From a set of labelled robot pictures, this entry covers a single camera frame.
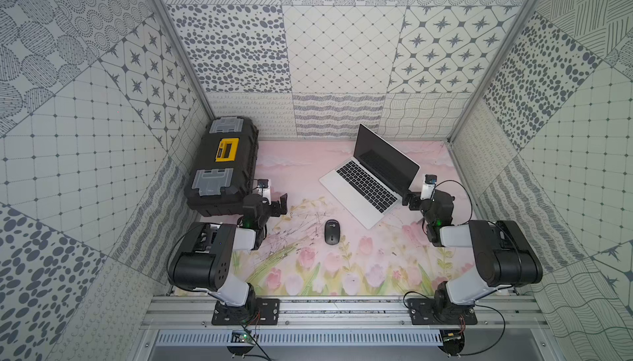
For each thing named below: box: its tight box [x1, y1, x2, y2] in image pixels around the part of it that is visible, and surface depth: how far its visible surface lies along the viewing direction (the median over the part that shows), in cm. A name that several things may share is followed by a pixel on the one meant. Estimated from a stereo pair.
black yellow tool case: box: [183, 116, 259, 217], surface depth 92 cm
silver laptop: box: [318, 123, 421, 230], surface depth 104 cm
